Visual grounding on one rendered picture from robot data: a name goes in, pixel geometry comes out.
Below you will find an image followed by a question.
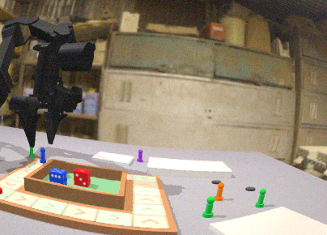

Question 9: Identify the red die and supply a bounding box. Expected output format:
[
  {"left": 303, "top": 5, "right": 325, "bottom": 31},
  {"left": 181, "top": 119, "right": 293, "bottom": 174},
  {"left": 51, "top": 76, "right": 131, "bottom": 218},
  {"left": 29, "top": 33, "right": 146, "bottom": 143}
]
[{"left": 74, "top": 168, "right": 91, "bottom": 187}]

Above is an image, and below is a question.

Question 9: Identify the purple game pawn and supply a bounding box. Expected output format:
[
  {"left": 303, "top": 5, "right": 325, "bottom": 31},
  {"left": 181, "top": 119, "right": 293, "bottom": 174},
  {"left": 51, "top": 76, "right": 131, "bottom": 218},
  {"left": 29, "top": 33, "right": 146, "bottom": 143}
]
[{"left": 137, "top": 150, "right": 143, "bottom": 163}]

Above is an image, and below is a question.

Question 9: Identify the green pawn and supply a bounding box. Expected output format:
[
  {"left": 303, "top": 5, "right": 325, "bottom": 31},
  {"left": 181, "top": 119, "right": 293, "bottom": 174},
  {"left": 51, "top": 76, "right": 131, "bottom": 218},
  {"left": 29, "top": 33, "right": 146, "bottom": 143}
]
[
  {"left": 202, "top": 196, "right": 215, "bottom": 218},
  {"left": 29, "top": 146, "right": 34, "bottom": 158},
  {"left": 255, "top": 188, "right": 266, "bottom": 208}
]

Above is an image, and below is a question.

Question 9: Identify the blue pawn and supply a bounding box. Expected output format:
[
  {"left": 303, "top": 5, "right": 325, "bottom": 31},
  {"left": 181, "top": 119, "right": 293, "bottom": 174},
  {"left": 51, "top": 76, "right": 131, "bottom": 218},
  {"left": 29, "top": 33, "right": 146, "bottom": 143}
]
[{"left": 40, "top": 148, "right": 46, "bottom": 164}]

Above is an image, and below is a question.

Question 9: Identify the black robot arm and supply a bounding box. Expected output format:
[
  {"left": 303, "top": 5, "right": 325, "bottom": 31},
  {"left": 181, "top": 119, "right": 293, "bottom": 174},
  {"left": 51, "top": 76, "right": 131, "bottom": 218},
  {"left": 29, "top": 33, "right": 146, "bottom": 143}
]
[{"left": 0, "top": 16, "right": 96, "bottom": 109}]

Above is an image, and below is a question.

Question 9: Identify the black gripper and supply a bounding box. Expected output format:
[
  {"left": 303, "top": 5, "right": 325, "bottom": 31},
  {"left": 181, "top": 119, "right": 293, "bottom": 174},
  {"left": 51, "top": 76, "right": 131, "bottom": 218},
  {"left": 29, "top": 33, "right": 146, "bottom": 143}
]
[{"left": 9, "top": 70, "right": 73, "bottom": 147}]

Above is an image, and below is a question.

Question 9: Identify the blue die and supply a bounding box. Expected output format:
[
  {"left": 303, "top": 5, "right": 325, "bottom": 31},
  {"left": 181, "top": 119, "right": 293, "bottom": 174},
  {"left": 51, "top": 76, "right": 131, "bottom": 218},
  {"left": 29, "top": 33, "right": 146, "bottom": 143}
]
[{"left": 49, "top": 168, "right": 67, "bottom": 185}]

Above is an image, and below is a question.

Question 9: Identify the orange pawn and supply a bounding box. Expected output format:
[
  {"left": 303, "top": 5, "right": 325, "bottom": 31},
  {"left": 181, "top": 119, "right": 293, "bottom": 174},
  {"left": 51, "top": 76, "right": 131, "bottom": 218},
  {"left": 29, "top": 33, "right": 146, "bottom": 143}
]
[{"left": 214, "top": 182, "right": 224, "bottom": 201}]

